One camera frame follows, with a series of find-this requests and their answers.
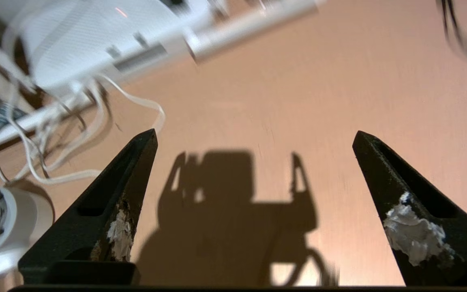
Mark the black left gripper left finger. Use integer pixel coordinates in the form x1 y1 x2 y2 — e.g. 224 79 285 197
18 129 158 284

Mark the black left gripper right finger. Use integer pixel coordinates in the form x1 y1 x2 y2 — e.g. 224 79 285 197
352 131 467 286

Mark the white round plug adapter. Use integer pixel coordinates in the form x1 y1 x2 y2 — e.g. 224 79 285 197
0 185 54 280

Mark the white router with antennas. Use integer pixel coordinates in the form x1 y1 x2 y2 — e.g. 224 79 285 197
0 0 327 157

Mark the white adapter cable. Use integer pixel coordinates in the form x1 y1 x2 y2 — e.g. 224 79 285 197
0 73 166 185

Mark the black USB cable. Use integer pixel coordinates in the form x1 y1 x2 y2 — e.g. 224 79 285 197
436 0 467 65

